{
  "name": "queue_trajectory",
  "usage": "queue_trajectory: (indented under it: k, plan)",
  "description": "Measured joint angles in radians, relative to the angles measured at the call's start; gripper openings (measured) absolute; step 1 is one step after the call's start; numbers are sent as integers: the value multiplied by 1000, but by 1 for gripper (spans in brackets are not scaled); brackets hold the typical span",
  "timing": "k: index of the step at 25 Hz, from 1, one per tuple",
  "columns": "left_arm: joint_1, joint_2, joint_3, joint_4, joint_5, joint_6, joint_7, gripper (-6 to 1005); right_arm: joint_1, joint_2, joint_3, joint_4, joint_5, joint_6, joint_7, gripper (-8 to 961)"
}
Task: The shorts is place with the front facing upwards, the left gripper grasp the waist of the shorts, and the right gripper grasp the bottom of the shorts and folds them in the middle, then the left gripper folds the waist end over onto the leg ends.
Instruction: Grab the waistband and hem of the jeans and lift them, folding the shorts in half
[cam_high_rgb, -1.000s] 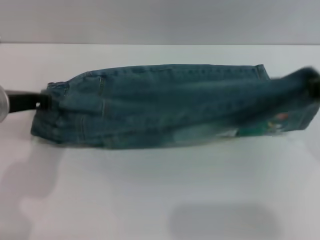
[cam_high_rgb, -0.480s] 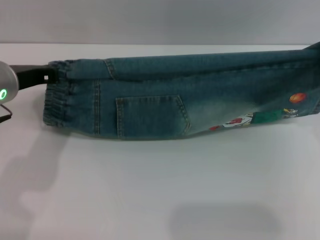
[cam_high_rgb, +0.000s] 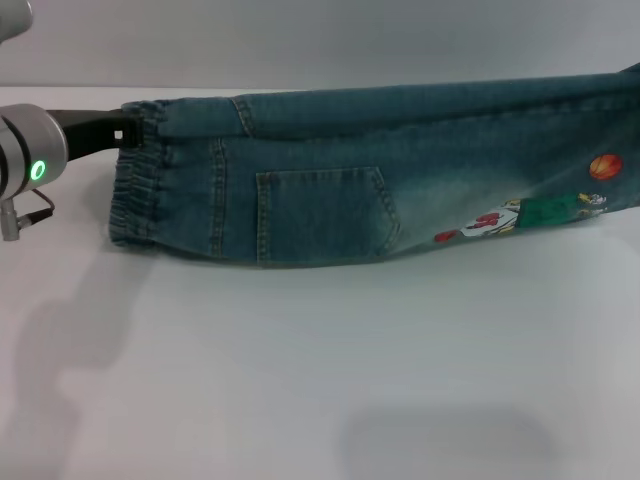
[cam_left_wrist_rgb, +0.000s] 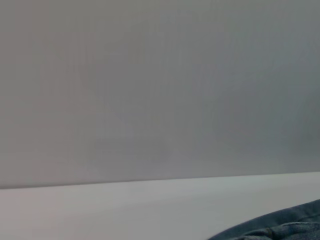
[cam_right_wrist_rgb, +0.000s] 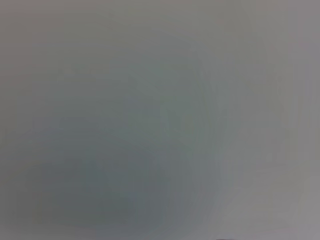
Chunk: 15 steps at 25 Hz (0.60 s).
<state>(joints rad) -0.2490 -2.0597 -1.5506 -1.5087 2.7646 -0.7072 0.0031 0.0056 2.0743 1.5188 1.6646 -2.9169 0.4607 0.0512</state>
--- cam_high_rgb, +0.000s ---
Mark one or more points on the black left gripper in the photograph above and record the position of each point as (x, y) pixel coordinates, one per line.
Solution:
(90, 132)

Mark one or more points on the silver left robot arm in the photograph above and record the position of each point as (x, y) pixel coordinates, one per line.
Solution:
(25, 150)

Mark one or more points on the left wrist camera housing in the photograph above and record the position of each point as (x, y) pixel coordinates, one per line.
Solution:
(12, 15)

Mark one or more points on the blue denim shorts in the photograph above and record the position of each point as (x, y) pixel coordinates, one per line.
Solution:
(325, 200)

